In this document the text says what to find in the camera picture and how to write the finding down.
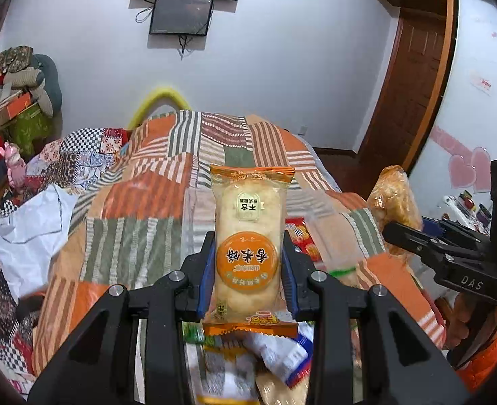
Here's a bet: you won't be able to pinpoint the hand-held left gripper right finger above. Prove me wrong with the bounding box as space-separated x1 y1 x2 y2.
281 232 472 405

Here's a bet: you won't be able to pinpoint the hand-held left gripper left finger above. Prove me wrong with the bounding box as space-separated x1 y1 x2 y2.
27 231 216 405

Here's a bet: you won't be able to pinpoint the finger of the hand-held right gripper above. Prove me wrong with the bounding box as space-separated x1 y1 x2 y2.
421 216 491 249
382 221 456 268

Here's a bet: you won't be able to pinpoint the clear bag of golden pastries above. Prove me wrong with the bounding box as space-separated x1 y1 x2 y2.
367 165 424 258

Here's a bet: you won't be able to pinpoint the clear plastic container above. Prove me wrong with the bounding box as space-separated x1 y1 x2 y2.
181 213 373 405

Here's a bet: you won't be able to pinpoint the orange rice cracker packet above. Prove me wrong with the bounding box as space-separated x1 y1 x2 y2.
202 164 299 338

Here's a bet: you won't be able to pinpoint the person's right hand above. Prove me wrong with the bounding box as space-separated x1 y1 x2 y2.
442 294 472 351

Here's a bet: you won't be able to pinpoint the group of small jars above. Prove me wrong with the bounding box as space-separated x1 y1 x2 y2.
442 190 491 224

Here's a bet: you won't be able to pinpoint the red snack packet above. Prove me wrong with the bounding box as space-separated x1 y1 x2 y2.
286 217 323 262

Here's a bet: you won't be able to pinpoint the green snack packet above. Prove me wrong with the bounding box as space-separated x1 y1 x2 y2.
183 321 207 344

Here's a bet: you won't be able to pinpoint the green-edged clear snack packet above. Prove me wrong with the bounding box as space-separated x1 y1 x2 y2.
326 265 361 290

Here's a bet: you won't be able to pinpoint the pink heart stickers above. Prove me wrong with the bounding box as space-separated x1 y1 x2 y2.
448 147 491 192

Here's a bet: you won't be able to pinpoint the white and blue snack packet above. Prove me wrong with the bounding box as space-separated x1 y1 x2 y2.
248 325 317 389

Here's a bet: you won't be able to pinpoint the white and yellow snack packet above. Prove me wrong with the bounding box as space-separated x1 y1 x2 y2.
198 342 260 405

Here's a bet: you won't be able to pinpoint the striped patchwork blanket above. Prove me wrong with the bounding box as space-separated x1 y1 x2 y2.
31 110 447 376

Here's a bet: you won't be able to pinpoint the brown wooden door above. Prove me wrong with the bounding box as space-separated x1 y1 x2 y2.
358 8 447 157

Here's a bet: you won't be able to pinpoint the white and red paper note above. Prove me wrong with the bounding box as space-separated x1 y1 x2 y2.
470 72 493 92

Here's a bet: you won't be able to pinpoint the checkered patchwork quilt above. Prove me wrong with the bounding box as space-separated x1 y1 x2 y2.
0 127 131 393

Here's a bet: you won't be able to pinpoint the white sliding wardrobe door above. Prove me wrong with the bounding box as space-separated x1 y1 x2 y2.
409 0 497 220

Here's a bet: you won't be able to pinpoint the white cloth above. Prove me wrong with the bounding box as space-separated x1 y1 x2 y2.
0 183 78 300

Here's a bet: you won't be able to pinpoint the yellow foam tube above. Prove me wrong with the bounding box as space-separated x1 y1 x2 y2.
126 86 194 129

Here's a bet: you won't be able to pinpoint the pink plush toy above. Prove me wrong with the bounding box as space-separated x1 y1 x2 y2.
0 142 28 186

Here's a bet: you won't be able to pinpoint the green patterned bag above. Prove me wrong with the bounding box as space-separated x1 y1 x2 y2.
12 110 53 155

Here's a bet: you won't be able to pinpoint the orange cardboard box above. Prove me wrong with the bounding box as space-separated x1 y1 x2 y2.
0 93 32 121

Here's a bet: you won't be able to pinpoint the patterned brown cloth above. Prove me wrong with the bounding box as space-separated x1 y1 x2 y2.
0 46 34 72

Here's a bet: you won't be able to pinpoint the small black wall monitor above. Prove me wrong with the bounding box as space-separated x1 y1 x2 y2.
149 0 214 37

